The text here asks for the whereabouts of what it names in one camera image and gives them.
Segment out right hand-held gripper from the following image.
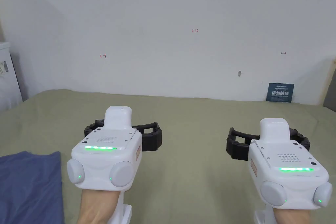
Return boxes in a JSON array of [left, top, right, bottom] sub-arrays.
[[226, 117, 333, 224]]

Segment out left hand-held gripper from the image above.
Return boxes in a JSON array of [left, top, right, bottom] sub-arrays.
[[67, 106, 162, 224]]

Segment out person's left hand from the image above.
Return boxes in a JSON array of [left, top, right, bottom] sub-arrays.
[[77, 188, 120, 224]]

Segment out person's right hand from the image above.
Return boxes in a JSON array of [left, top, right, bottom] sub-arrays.
[[271, 207, 316, 224]]

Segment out dark blue printed card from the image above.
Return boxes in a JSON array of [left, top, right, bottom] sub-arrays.
[[265, 83, 295, 103]]

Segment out bed with pale green sheet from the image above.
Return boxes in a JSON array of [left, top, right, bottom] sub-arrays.
[[0, 89, 336, 224]]

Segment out beige wooden board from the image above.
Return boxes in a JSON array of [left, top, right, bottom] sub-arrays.
[[316, 57, 336, 108]]

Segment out dark blue garment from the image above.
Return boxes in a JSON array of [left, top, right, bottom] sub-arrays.
[[0, 151, 65, 224]]

